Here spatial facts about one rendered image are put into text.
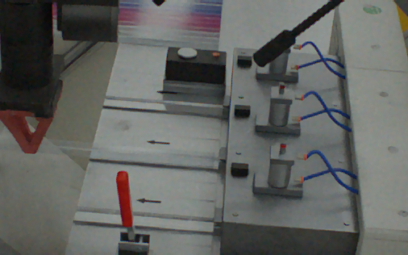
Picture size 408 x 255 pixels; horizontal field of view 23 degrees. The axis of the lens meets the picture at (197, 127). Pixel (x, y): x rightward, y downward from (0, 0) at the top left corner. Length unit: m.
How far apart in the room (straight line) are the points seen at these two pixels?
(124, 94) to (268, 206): 0.33
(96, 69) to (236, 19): 1.16
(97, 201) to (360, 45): 0.39
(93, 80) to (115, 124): 1.38
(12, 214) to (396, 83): 0.68
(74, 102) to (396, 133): 1.63
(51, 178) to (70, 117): 0.96
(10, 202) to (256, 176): 0.66
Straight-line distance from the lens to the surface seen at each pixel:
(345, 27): 1.28
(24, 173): 1.65
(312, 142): 1.08
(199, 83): 1.24
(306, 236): 0.97
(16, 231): 1.56
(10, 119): 1.11
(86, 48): 2.49
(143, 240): 0.99
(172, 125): 1.19
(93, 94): 2.59
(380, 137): 1.07
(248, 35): 1.39
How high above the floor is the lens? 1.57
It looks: 25 degrees down
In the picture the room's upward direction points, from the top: 53 degrees clockwise
